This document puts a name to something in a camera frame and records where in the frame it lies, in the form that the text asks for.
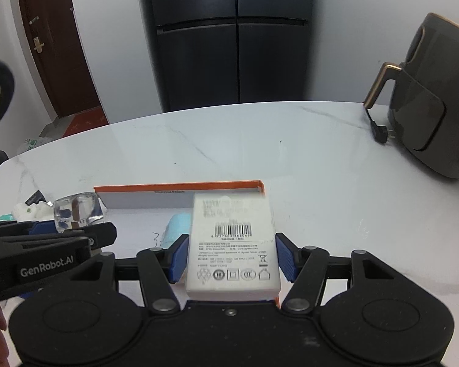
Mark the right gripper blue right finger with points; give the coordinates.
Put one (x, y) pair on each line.
(289, 257)

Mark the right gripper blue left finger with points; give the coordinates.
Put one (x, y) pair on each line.
(178, 254)

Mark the blue lid toothpick jar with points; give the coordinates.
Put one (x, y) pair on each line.
(179, 224)

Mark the white mosquito plug with black tab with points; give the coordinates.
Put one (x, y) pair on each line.
(35, 208)

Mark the white power adapter box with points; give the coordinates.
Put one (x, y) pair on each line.
(232, 255)

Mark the clear liquid refill bottle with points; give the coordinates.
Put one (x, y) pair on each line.
(77, 211)

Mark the teal bandage box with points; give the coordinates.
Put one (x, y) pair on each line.
(7, 218)

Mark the orange rimmed white box lid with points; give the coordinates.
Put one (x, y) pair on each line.
(141, 212)

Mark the white green plastic bag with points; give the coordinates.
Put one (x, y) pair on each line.
(32, 143)

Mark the red door mat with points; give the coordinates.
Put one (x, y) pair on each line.
(86, 120)

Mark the black air fryer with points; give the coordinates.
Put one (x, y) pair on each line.
(424, 106)

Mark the dark four door refrigerator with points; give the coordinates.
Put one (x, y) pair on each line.
(216, 52)

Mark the dark brown wooden door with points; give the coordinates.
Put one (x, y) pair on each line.
(62, 66)

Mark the black power cord plug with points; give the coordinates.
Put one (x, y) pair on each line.
(381, 134)

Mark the gold door handle lock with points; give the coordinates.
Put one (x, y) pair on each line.
(34, 31)

